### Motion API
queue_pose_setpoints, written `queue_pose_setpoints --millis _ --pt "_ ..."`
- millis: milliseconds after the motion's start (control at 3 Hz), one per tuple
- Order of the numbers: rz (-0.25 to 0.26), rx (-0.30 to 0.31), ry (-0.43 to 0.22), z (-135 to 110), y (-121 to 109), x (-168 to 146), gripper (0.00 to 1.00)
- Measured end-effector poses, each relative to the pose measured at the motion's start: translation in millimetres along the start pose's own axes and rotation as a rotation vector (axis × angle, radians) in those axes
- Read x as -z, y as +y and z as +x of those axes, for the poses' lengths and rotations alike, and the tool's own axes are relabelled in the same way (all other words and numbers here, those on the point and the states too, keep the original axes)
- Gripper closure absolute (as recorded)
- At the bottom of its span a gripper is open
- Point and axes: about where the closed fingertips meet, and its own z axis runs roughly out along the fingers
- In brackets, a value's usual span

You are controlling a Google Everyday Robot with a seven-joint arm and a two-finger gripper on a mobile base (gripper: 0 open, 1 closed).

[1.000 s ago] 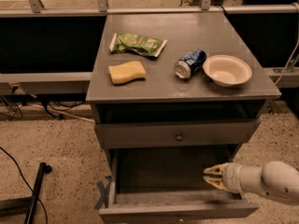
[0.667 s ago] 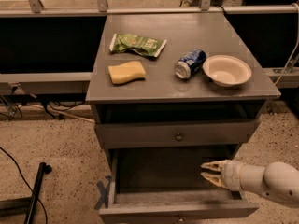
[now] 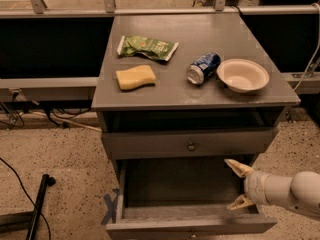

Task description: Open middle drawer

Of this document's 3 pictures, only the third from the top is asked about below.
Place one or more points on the blue soda can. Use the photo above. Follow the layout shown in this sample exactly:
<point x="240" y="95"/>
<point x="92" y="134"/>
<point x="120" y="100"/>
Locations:
<point x="202" y="68"/>

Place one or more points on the green chip bag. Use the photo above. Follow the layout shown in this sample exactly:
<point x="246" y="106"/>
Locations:
<point x="153" y="49"/>

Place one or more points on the white bowl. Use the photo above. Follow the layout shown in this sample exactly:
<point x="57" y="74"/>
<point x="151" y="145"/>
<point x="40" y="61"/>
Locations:
<point x="242" y="76"/>

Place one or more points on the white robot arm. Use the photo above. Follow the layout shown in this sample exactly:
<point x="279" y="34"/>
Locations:
<point x="298" y="194"/>

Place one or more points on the grey top drawer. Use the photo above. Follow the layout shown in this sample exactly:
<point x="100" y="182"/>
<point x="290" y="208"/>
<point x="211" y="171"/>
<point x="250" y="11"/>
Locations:
<point x="165" y="144"/>

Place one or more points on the yellow sponge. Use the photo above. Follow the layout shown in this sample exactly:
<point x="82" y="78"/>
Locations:
<point x="135" y="77"/>

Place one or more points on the grey drawer cabinet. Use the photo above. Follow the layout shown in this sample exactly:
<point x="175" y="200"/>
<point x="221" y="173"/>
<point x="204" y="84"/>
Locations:
<point x="173" y="103"/>

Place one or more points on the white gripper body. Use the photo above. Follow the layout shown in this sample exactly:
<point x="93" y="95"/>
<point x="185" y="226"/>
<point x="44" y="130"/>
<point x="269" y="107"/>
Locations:
<point x="254" y="186"/>

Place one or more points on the blue tape cross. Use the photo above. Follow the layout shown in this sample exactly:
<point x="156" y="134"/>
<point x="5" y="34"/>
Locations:
<point x="111" y="204"/>

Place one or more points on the grey drawer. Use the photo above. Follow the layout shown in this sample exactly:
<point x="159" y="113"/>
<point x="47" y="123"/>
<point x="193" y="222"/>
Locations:
<point x="165" y="144"/>
<point x="181" y="199"/>

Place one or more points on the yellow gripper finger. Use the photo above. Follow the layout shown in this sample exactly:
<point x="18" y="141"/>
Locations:
<point x="240" y="169"/>
<point x="240" y="202"/>

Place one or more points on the black stand leg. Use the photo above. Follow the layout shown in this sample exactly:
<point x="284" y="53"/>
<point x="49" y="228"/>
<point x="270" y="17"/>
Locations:
<point x="28" y="220"/>

